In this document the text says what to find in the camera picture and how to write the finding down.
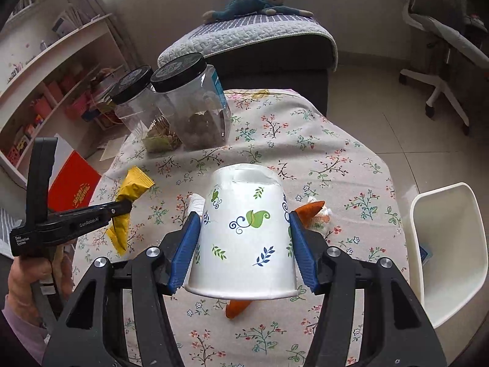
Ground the person's left hand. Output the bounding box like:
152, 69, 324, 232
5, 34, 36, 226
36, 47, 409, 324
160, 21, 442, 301
7, 252, 76, 316

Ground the white tissue with peel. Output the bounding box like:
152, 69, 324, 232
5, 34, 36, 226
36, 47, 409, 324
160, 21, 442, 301
307, 196, 331, 235

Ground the floral tablecloth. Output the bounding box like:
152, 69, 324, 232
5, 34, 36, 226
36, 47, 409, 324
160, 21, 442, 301
72, 88, 409, 367

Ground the white shelf unit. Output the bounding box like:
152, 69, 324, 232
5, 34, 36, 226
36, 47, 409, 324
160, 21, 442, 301
0, 11, 127, 185

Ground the yellow snack packet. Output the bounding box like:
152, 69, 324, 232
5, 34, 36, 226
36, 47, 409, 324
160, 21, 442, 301
105, 166, 154, 257

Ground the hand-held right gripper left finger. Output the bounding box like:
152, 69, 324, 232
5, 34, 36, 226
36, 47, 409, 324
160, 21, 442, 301
41, 211, 203, 367

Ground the plastic jar with brown nuts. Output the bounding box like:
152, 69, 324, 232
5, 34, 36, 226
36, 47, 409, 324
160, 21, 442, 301
150, 53, 232, 151

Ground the red folder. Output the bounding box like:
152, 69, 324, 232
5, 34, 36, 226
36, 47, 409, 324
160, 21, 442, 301
48, 149, 102, 213

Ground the white plastic trash bin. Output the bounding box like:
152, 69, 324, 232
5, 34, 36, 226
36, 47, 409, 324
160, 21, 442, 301
410, 182, 489, 329

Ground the orange peel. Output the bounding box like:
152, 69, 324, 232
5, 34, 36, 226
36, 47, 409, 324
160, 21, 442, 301
225, 298, 253, 319

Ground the dark ottoman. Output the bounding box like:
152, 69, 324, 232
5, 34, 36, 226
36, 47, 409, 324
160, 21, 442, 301
214, 38, 337, 117

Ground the white crumpled tissue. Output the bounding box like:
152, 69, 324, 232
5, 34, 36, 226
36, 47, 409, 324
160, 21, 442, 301
186, 193, 208, 215

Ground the blue plush monkey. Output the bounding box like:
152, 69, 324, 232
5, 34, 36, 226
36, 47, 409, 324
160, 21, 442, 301
202, 0, 314, 24

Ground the person's left forearm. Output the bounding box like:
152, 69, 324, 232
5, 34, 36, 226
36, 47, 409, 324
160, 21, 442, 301
0, 296, 52, 365

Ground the grey curtain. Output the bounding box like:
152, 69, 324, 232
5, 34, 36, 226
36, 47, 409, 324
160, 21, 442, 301
63, 0, 143, 74

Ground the grey office chair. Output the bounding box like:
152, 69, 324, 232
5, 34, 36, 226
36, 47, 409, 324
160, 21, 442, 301
399, 0, 489, 136

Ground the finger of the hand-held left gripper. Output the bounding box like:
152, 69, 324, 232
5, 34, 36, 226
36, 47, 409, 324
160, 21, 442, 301
97, 200, 134, 225

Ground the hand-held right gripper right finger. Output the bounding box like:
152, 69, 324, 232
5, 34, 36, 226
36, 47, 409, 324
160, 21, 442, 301
288, 211, 447, 367

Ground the white leaf-print paper cup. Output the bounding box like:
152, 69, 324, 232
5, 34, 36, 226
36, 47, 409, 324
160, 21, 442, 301
184, 164, 299, 301

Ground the grey quilted blanket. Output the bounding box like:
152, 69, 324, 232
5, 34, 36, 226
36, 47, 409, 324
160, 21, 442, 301
157, 9, 339, 72

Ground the sheet of paper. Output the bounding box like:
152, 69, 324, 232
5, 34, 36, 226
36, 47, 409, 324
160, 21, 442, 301
100, 137, 131, 161

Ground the plastic jar with green contents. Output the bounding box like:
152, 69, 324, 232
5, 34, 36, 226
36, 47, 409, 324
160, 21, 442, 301
109, 65, 182, 154

